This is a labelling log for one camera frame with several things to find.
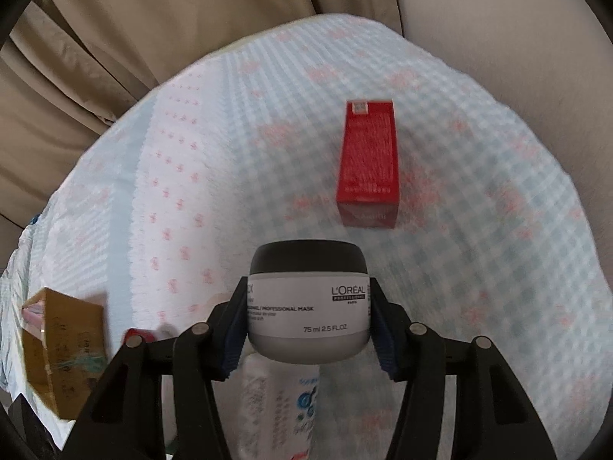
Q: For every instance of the yellow cardboard box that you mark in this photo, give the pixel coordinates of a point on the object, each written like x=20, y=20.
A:
x=60, y=350

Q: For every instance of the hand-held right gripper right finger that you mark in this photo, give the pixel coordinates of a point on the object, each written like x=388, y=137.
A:
x=383, y=340

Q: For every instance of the red carton box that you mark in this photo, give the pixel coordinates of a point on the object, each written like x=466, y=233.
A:
x=368, y=160

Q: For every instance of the checkered printed blanket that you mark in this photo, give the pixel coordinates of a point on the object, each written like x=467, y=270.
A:
x=311, y=177

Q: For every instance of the beige sofa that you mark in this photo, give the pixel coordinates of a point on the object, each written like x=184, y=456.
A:
x=507, y=57

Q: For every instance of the white bottle with blue print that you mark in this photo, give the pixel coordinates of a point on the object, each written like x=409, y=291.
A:
x=282, y=407

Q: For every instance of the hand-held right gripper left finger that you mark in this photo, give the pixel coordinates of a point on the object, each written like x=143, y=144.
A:
x=231, y=345

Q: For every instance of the small red object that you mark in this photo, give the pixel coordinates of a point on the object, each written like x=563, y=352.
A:
x=139, y=334

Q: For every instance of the white jar with black lid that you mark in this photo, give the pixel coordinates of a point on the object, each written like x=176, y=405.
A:
x=309, y=299

